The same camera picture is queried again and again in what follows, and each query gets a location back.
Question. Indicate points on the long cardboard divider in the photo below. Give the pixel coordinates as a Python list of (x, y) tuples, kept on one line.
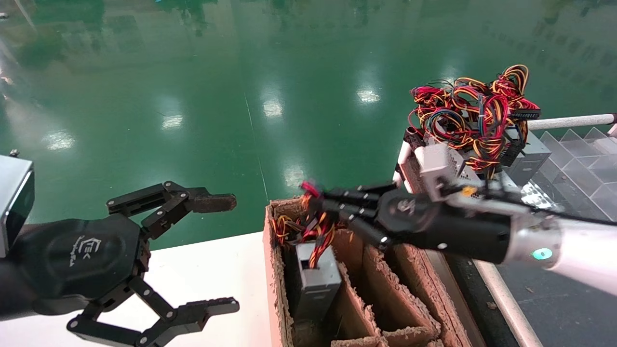
[(390, 299)]

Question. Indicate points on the short cardboard divider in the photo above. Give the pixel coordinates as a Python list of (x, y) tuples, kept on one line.
[(352, 308)]

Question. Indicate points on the worn brown cardboard box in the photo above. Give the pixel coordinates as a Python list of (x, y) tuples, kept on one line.
[(409, 294)]

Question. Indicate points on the clear plastic grid tray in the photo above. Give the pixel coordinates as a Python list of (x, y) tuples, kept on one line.
[(578, 159)]

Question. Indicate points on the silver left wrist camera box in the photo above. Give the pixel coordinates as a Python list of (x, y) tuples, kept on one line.
[(12, 202)]

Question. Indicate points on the short white rail pipe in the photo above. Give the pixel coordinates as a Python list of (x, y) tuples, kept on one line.
[(402, 161)]

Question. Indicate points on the white horizontal rail pipe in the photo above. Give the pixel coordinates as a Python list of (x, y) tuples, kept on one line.
[(569, 121)]

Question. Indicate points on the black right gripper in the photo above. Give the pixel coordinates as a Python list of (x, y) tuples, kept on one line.
[(458, 231)]

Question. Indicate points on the silver mesh power supply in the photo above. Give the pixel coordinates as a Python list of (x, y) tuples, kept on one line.
[(470, 166)]

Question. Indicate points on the grey power supply unit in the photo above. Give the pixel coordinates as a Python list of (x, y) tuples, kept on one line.
[(318, 284)]

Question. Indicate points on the left gripper finger dusty pad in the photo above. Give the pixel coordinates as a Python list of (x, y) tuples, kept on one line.
[(212, 203)]

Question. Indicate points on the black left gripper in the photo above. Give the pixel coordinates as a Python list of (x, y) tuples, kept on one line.
[(79, 260)]

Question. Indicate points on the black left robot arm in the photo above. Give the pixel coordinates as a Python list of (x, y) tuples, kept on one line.
[(9, 289)]

